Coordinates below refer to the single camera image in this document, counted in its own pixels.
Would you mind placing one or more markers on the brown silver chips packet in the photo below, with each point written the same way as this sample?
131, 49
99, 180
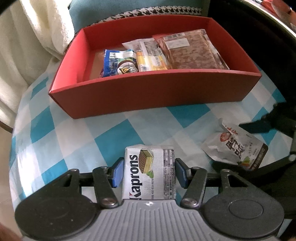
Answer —
127, 65

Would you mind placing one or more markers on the blue small snack packet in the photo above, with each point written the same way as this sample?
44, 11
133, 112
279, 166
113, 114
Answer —
111, 58

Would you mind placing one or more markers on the clear brown meat snack packet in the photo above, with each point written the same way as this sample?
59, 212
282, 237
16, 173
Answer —
190, 50

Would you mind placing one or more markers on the white duck snack packet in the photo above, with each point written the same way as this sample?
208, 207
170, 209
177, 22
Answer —
235, 146

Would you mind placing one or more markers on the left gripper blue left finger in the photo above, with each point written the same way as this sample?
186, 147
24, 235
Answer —
117, 172

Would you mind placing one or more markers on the blue white checkered tablecloth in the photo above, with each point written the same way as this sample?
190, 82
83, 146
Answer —
47, 142

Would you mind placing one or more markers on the white towel blanket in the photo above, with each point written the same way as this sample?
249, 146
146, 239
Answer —
34, 35

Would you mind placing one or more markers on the yellow clear fish snack packet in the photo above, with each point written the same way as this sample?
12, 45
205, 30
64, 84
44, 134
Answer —
154, 62

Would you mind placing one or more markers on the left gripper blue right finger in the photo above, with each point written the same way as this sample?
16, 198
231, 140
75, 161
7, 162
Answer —
183, 173

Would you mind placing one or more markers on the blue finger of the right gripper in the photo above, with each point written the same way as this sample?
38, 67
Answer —
258, 126

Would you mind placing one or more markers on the dark coffee table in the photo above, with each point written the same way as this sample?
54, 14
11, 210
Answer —
269, 43

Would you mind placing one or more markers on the white Kaprons wafer packet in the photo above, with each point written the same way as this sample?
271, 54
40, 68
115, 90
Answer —
149, 173

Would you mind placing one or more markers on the red cardboard box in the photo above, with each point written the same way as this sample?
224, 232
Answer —
81, 97

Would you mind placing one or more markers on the white gluten snack packet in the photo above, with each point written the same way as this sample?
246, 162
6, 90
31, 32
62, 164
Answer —
148, 44

